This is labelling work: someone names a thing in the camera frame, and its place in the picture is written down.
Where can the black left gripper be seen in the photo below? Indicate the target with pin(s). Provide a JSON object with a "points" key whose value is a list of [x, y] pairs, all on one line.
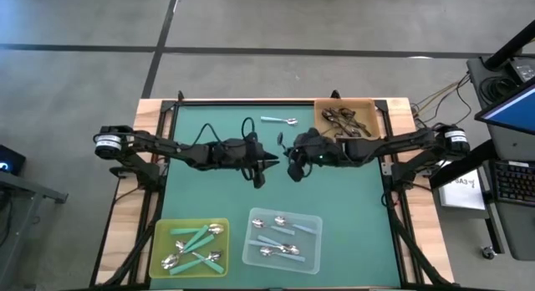
{"points": [[240, 155]]}

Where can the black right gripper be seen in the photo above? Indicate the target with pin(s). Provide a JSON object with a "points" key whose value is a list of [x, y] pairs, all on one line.
{"points": [[317, 151]]}

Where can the clear plastic bin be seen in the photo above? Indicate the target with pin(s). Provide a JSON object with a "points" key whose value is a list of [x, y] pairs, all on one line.
{"points": [[309, 245]]}

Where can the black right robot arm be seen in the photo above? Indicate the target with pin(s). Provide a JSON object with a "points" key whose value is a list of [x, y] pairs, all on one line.
{"points": [[388, 145]]}

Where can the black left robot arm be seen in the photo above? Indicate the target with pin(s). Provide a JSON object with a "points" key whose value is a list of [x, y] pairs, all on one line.
{"points": [[167, 148]]}

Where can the orange plastic bin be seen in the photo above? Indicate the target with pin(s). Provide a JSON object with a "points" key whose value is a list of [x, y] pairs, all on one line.
{"points": [[372, 111]]}

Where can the yellow-green plastic bin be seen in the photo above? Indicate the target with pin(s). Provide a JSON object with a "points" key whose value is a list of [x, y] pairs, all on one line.
{"points": [[221, 241]]}

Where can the green table mat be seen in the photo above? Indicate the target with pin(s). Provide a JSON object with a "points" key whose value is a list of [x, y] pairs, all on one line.
{"points": [[355, 241]]}

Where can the black stand beam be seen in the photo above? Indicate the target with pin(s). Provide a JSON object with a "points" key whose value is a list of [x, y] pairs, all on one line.
{"points": [[464, 164]]}

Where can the white paper sheet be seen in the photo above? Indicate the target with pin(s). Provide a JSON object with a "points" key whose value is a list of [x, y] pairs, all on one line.
{"points": [[460, 195]]}

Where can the caster wheel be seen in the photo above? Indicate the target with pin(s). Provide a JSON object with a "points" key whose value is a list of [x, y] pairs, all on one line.
{"points": [[489, 252]]}

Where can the monitor with blue screen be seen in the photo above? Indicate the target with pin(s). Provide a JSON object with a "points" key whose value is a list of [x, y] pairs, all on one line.
{"points": [[514, 111]]}

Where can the black keyboard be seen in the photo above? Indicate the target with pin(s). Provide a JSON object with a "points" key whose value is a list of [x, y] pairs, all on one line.
{"points": [[516, 184]]}

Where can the gray equipment cart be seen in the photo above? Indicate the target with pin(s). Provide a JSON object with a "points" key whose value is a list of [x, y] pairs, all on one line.
{"points": [[514, 228]]}

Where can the black stand pole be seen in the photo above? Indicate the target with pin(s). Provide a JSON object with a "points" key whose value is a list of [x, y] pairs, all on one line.
{"points": [[512, 46]]}

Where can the black power adapter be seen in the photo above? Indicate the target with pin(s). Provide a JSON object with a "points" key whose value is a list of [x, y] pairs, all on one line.
{"points": [[524, 69]]}

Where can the black device with blue light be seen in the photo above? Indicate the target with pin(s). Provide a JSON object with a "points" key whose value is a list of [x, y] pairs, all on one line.
{"points": [[10, 157]]}

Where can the gray side cart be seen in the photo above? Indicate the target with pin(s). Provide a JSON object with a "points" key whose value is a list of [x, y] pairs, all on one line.
{"points": [[16, 241]]}

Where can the black aluminium table frame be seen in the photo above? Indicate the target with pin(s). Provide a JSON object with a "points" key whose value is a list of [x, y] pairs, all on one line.
{"points": [[225, 102]]}

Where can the black hook bracket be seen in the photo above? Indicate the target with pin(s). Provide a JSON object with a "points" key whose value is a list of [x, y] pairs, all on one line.
{"points": [[334, 94], [180, 95]]}

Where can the gray metal mounting bracket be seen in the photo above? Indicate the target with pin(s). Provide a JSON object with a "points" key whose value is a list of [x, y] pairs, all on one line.
{"points": [[387, 167]]}

